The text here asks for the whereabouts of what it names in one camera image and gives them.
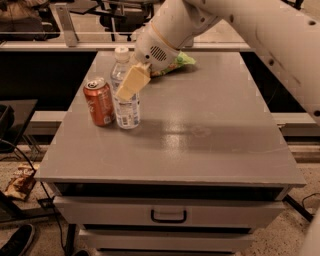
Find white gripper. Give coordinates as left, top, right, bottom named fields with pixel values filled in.
left=116, top=23, right=179, bottom=101

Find clear plastic water bottle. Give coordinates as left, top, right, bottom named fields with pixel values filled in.
left=110, top=47, right=140, bottom=129

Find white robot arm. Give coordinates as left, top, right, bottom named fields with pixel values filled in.
left=116, top=0, right=320, bottom=124

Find orange soda can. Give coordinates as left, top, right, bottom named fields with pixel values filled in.
left=83, top=77, right=115, bottom=126

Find green chip bag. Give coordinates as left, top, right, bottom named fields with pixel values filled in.
left=151, top=52, right=196, bottom=77

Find black office chair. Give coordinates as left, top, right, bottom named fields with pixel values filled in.
left=68, top=0, right=160, bottom=42

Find grey drawer cabinet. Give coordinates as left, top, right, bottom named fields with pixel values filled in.
left=37, top=52, right=304, bottom=256

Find black side table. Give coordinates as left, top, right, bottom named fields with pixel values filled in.
left=0, top=99, right=37, bottom=154

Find crumpled brown snack bag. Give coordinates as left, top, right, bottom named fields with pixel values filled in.
left=4, top=164, right=37, bottom=201

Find lower grey drawer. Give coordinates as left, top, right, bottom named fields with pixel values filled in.
left=79, top=230, right=253, bottom=252

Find black shoe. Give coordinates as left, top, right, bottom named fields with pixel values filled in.
left=0, top=224, right=35, bottom=256

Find left metal railing bracket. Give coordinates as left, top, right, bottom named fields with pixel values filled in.
left=55, top=3, right=78, bottom=47

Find top drawer with handle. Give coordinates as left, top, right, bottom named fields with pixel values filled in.
left=54, top=196, right=284, bottom=229

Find black cable on floor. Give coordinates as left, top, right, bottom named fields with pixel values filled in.
left=0, top=138, right=68, bottom=254

